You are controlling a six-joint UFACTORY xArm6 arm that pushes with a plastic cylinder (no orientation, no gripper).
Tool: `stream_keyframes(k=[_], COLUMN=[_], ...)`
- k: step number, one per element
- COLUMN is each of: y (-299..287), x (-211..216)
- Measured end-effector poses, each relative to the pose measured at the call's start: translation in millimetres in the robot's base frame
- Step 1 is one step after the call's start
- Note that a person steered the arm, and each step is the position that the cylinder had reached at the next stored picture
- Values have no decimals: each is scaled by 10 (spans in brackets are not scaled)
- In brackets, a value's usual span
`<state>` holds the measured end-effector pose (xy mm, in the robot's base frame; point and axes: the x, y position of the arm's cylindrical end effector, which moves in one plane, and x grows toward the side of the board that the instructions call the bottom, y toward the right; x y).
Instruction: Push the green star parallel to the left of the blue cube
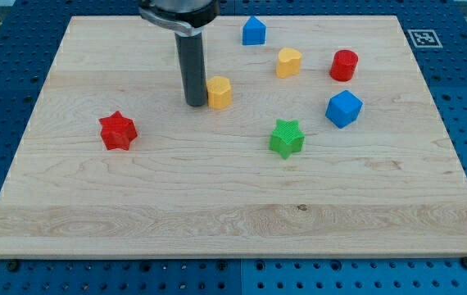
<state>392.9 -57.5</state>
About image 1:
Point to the red star block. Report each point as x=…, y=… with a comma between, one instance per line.
x=118, y=132

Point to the yellow heart block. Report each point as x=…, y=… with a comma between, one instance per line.
x=288, y=63

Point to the blue cube block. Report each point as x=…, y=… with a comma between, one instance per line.
x=343, y=108

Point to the red cylinder block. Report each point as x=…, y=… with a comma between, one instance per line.
x=344, y=65

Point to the wooden board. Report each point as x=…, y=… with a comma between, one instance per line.
x=201, y=183

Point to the yellow hexagon block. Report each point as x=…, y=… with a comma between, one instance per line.
x=219, y=92

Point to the green star block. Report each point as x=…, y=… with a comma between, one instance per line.
x=286, y=138

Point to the black bolt left front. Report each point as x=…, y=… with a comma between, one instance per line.
x=13, y=265

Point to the white fiducial marker tag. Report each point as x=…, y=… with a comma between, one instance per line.
x=424, y=38

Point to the blue pentagon house block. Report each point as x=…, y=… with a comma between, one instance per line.
x=254, y=32

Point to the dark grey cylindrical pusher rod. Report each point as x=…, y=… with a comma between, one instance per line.
x=192, y=68

